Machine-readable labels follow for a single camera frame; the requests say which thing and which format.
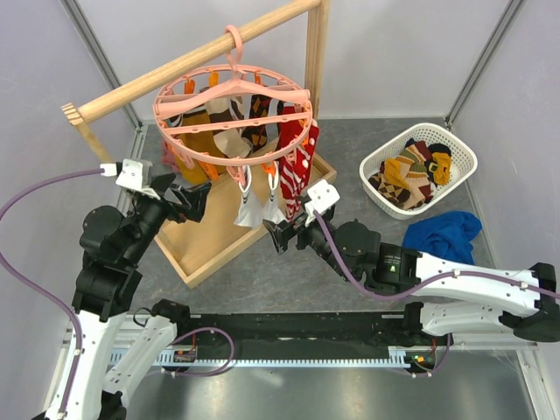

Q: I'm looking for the white plastic basket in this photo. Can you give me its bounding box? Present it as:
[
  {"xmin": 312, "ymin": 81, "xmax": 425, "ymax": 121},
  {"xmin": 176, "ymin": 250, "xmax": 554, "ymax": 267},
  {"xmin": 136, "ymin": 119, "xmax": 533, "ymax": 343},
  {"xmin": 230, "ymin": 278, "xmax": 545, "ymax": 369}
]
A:
[{"xmin": 359, "ymin": 122, "xmax": 478, "ymax": 220}]

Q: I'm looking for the black argyle sock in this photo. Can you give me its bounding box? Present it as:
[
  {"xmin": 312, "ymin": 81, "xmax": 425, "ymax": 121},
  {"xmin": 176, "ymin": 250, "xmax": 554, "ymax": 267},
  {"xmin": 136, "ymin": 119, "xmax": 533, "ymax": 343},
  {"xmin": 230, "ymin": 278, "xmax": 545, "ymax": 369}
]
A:
[{"xmin": 241, "ymin": 94, "xmax": 271, "ymax": 152}]

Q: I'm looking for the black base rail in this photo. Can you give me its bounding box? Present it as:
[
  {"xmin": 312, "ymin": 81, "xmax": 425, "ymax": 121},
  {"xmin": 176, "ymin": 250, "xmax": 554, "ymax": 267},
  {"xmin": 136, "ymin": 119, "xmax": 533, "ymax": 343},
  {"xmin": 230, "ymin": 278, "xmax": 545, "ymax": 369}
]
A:
[{"xmin": 178, "ymin": 311, "xmax": 453, "ymax": 363}]

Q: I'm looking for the pink round clip hanger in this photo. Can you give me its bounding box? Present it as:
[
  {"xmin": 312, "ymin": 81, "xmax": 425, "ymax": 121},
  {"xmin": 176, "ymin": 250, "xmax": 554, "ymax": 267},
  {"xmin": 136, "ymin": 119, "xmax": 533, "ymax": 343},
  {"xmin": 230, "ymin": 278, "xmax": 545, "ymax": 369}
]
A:
[{"xmin": 152, "ymin": 25, "xmax": 313, "ymax": 180}]

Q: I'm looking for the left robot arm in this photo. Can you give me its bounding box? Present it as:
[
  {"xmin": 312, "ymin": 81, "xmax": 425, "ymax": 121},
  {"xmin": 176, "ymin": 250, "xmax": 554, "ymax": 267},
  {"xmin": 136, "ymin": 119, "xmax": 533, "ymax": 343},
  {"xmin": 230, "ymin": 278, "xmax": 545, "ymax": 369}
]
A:
[{"xmin": 39, "ymin": 174, "xmax": 212, "ymax": 419}]

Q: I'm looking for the blue cloth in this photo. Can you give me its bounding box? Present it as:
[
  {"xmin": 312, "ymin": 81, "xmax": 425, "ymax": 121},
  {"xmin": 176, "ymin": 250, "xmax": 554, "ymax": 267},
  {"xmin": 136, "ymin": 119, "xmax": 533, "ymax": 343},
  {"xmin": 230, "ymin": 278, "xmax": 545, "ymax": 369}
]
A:
[{"xmin": 402, "ymin": 211, "xmax": 482, "ymax": 265}]

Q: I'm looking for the wooden hanger rack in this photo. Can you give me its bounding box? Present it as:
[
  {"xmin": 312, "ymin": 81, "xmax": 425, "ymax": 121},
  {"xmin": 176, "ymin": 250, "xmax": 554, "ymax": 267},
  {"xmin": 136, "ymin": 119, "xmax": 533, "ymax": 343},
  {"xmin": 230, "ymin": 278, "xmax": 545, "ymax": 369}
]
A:
[{"xmin": 62, "ymin": 1, "xmax": 329, "ymax": 287}]

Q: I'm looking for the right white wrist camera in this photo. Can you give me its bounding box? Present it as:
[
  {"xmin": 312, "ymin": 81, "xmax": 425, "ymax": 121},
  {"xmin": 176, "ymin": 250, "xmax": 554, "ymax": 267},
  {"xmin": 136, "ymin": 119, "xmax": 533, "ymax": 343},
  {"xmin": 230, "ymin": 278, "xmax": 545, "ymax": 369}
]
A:
[{"xmin": 304, "ymin": 179, "xmax": 340, "ymax": 227}]

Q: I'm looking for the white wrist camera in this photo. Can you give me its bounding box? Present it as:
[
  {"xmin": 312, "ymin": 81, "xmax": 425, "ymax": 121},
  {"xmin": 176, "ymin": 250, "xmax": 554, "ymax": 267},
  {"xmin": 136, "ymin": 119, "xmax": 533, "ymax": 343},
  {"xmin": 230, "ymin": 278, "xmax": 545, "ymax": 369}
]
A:
[
  {"xmin": 304, "ymin": 179, "xmax": 340, "ymax": 227},
  {"xmin": 100, "ymin": 158, "xmax": 161, "ymax": 200}
]

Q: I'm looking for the white striped-cuff sock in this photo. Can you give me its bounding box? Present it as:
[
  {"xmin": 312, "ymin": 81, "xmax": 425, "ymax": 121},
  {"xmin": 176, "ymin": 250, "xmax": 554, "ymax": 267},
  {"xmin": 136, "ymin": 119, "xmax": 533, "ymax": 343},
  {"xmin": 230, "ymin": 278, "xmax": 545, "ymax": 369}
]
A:
[{"xmin": 234, "ymin": 163, "xmax": 286, "ymax": 229}]

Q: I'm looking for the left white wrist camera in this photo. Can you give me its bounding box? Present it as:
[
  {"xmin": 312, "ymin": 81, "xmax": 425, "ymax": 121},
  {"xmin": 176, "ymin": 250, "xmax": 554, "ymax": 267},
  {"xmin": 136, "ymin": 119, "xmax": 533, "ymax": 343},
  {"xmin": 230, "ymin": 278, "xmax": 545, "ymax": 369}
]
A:
[{"xmin": 100, "ymin": 158, "xmax": 161, "ymax": 200}]

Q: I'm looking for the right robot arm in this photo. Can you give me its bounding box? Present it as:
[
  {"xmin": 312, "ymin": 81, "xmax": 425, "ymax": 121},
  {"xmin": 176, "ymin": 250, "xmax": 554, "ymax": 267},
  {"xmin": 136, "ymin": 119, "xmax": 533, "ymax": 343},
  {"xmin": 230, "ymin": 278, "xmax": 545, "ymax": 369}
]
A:
[{"xmin": 263, "ymin": 214, "xmax": 559, "ymax": 345}]

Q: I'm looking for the beige brown sock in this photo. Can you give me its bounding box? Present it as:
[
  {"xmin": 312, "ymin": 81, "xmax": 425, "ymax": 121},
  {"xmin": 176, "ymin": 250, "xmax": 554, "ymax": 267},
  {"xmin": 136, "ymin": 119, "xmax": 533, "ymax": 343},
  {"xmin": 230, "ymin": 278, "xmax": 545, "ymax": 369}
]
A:
[{"xmin": 205, "ymin": 96, "xmax": 252, "ymax": 158}]

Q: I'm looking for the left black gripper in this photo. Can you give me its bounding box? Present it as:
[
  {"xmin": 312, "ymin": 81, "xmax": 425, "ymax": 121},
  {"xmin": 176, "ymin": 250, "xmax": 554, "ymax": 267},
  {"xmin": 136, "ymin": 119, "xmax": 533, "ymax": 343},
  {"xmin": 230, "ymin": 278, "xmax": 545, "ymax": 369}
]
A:
[{"xmin": 123, "ymin": 171, "xmax": 212, "ymax": 264}]

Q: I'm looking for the mustard yellow sock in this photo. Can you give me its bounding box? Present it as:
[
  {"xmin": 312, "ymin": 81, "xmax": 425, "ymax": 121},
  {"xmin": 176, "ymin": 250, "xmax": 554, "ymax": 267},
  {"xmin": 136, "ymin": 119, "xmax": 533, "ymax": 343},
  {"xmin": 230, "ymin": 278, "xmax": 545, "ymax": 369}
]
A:
[{"xmin": 175, "ymin": 108, "xmax": 225, "ymax": 185}]

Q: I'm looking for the socks pile in basket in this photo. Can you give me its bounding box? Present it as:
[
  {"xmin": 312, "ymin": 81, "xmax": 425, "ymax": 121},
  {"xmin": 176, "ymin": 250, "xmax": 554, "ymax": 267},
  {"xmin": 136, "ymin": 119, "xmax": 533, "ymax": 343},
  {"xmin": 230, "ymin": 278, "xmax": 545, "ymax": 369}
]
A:
[{"xmin": 368, "ymin": 138, "xmax": 452, "ymax": 210}]

